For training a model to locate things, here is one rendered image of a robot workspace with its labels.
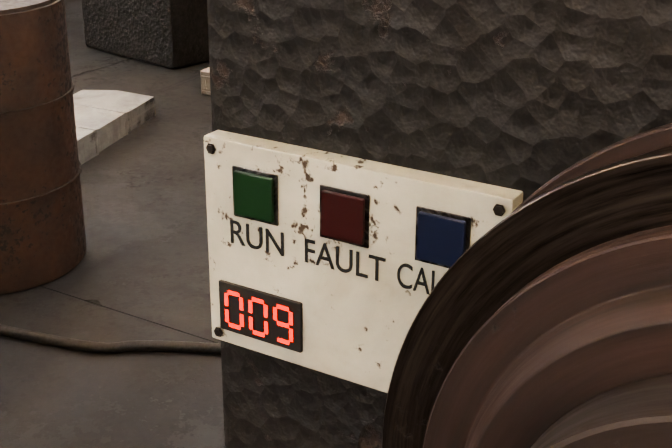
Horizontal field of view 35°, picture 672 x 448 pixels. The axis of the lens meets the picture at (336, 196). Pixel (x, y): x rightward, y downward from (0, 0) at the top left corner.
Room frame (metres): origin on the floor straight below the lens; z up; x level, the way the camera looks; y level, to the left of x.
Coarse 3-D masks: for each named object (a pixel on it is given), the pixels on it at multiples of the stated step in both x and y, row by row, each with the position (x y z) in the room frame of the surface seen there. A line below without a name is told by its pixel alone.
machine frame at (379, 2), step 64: (256, 0) 0.79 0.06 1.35; (320, 0) 0.76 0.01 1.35; (384, 0) 0.73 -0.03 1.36; (448, 0) 0.71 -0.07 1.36; (512, 0) 0.69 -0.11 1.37; (576, 0) 0.66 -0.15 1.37; (640, 0) 0.64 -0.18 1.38; (256, 64) 0.79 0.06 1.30; (320, 64) 0.76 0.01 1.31; (384, 64) 0.73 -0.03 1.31; (448, 64) 0.71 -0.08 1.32; (512, 64) 0.68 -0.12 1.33; (576, 64) 0.66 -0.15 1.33; (640, 64) 0.64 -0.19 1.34; (256, 128) 0.79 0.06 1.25; (320, 128) 0.76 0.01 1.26; (384, 128) 0.73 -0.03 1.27; (448, 128) 0.71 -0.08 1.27; (512, 128) 0.68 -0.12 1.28; (576, 128) 0.66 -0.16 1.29; (640, 128) 0.64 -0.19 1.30; (256, 384) 0.79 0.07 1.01; (320, 384) 0.76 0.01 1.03
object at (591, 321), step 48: (624, 240) 0.48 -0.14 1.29; (528, 288) 0.50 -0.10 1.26; (576, 288) 0.48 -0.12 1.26; (624, 288) 0.47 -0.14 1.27; (480, 336) 0.51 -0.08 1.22; (528, 336) 0.49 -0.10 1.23; (576, 336) 0.47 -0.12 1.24; (624, 336) 0.45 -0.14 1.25; (480, 384) 0.51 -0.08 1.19; (528, 384) 0.47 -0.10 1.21; (576, 384) 0.46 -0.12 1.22; (624, 384) 0.45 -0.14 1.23; (432, 432) 0.52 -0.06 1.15; (480, 432) 0.49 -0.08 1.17; (528, 432) 0.47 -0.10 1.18
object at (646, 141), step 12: (648, 132) 0.55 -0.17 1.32; (660, 132) 0.55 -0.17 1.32; (612, 144) 0.57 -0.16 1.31; (624, 144) 0.56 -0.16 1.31; (636, 144) 0.55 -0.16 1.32; (648, 144) 0.55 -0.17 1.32; (660, 144) 0.55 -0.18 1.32; (588, 156) 0.57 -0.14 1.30; (600, 156) 0.56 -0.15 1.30; (612, 156) 0.56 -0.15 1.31; (624, 156) 0.56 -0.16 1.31; (576, 168) 0.57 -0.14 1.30; (588, 168) 0.57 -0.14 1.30; (552, 180) 0.58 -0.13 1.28; (564, 180) 0.57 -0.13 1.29; (540, 192) 0.58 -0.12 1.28
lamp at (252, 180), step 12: (240, 180) 0.77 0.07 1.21; (252, 180) 0.76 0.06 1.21; (264, 180) 0.76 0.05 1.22; (240, 192) 0.77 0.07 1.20; (252, 192) 0.76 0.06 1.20; (264, 192) 0.76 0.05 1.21; (240, 204) 0.77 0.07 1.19; (252, 204) 0.76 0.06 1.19; (264, 204) 0.76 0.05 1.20; (252, 216) 0.76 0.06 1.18; (264, 216) 0.76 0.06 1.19
